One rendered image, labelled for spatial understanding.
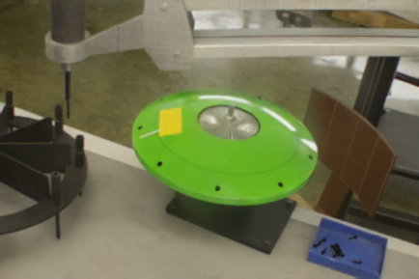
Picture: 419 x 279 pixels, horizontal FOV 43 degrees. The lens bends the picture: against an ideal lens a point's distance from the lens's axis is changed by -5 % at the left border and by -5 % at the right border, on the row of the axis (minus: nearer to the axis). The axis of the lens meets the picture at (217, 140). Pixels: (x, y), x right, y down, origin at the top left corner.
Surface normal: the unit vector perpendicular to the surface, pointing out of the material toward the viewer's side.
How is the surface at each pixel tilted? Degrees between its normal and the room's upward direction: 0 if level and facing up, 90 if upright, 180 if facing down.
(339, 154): 90
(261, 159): 14
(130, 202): 0
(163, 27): 90
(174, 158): 23
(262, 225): 0
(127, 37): 90
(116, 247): 0
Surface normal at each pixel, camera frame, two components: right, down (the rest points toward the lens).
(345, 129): -0.79, 0.25
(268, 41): -0.02, -0.82
